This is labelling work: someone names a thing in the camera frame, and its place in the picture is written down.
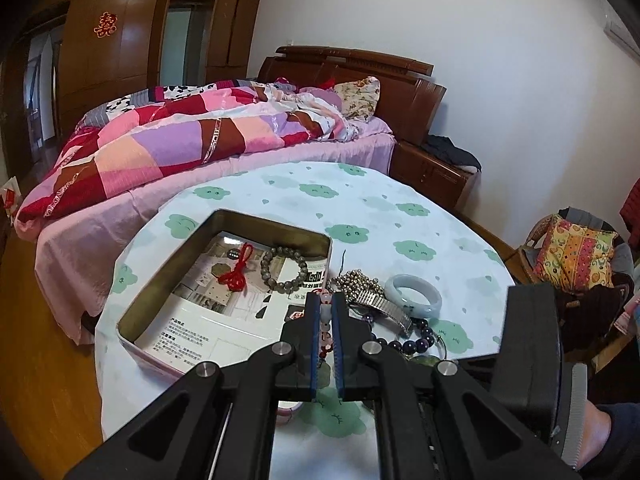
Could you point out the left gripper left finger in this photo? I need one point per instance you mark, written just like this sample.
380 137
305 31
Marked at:
299 379

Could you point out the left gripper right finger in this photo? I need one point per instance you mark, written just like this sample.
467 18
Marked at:
349 334

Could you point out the silver metal watch band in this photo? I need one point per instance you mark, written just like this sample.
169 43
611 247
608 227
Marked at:
378 303

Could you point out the pale jade bangle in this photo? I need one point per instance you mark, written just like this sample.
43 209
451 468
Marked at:
416 297

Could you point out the person's right hand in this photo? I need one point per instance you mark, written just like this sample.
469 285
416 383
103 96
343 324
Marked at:
597 429

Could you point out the printed paper sheet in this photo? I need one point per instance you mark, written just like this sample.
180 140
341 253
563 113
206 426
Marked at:
201 320

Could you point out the thin green jade bangle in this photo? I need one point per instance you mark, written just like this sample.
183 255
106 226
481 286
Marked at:
417 351

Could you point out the pink metal tin box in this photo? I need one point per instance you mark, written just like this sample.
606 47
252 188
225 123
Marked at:
282 267

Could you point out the red knot tassel charm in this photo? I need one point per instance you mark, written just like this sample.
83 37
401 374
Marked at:
235 279

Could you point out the yellow patterned cushion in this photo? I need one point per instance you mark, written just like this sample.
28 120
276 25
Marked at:
575 258

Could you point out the wooden nightstand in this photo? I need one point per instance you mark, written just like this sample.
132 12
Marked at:
445 185

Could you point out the dark clothes on nightstand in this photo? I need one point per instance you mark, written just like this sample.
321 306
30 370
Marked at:
444 149

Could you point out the floral pillow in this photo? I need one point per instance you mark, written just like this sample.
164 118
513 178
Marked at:
359 99

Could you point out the pink bed sheet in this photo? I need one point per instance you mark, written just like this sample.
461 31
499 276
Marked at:
76 255

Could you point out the patchwork pink quilt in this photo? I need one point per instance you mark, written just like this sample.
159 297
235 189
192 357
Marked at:
155 141

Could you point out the wooden wardrobe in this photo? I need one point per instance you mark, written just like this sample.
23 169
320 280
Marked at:
93 70

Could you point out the red double happiness sticker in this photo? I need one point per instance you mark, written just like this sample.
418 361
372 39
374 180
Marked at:
107 25

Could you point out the white air conditioner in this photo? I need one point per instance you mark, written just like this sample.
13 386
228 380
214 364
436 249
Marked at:
618 33

